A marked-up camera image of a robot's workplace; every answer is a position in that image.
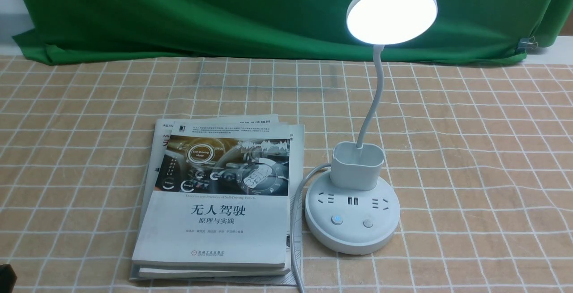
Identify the white lamp power cable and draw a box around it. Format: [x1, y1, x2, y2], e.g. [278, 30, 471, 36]
[290, 163, 333, 293]

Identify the metal binder clip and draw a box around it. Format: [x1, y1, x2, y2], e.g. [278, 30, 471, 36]
[516, 36, 539, 52]

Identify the green backdrop cloth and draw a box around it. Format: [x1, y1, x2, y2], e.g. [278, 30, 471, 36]
[14, 0, 572, 65]

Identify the checkered beige tablecloth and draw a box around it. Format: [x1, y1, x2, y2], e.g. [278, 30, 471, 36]
[0, 56, 573, 293]

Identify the white desk lamp with socket base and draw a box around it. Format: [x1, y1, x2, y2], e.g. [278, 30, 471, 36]
[304, 0, 438, 255]

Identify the top self-driving book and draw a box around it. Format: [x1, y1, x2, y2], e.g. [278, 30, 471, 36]
[133, 119, 292, 269]

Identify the black object at corner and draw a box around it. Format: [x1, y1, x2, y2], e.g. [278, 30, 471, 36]
[0, 264, 17, 293]

